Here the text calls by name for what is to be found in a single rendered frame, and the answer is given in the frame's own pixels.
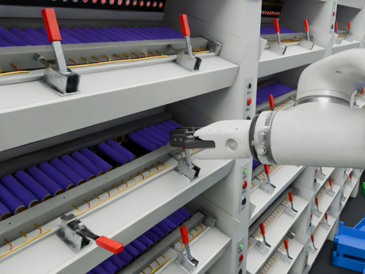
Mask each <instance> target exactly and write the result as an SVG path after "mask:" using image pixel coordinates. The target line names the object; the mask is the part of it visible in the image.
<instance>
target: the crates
mask: <svg viewBox="0 0 365 274"><path fill-rule="evenodd" d="M361 192H362V193H363V195H364V196H365V182H363V183H362V190H361ZM343 224H344V222H342V221H340V223H339V228H338V231H337V234H334V239H333V255H332V262H331V264H334V265H337V266H341V267H344V268H347V269H351V270H355V271H358V272H362V273H363V267H364V261H365V215H364V218H363V219H362V220H361V221H360V222H359V223H358V224H357V225H356V226H355V227H354V228H351V227H346V226H343Z"/></svg>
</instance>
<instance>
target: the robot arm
mask: <svg viewBox="0 0 365 274"><path fill-rule="evenodd" d="M363 86H365V49H364V48H355V49H349V50H346V51H342V52H339V53H336V54H333V55H331V56H329V57H326V58H324V59H321V60H319V61H317V62H315V63H313V64H311V65H310V66H308V67H307V68H306V69H304V70H303V72H302V74H301V75H300V78H299V82H298V87H297V98H296V104H295V107H294V108H293V109H291V110H282V111H263V112H262V113H261V114H257V115H255V116H254V118H253V119H252V120H225V121H218V122H215V123H213V124H210V125H208V126H206V127H196V128H195V130H194V127H176V128H175V129H171V130H169V131H168V133H169V140H170V144H171V147H185V149H195V148H205V149H204V150H202V151H200V152H198V153H196V154H197V156H196V157H197V158H198V159H204V160H220V159H244V158H252V157H253V158H254V159H255V160H256V161H260V162H261V163H263V164H273V165H293V166H314V167H335V168H346V169H365V108H351V107H350V100H351V95H352V94H353V92H354V91H355V90H356V89H358V88H361V87H363Z"/></svg>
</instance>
